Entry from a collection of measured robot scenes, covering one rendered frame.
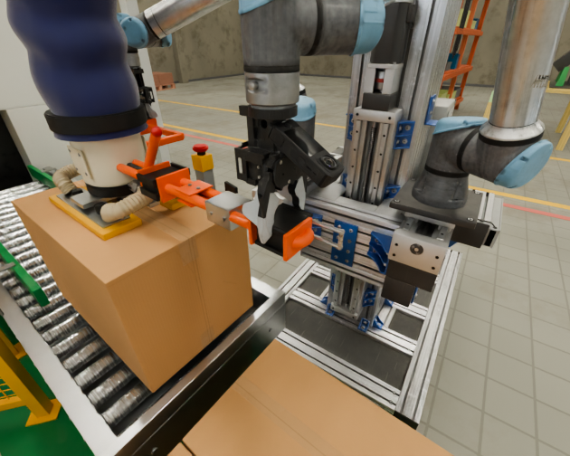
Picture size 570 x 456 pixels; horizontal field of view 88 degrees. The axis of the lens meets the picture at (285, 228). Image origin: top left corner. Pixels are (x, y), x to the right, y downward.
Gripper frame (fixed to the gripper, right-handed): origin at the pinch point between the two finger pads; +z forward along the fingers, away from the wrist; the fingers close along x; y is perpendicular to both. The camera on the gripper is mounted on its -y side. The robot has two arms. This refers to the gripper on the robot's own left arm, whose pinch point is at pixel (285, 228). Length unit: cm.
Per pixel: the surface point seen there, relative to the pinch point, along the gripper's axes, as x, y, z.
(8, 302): 36, 105, 56
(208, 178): -46, 80, 27
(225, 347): 0, 24, 55
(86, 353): 27, 64, 61
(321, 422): -3, -10, 61
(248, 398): 5, 10, 61
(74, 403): 36, 45, 56
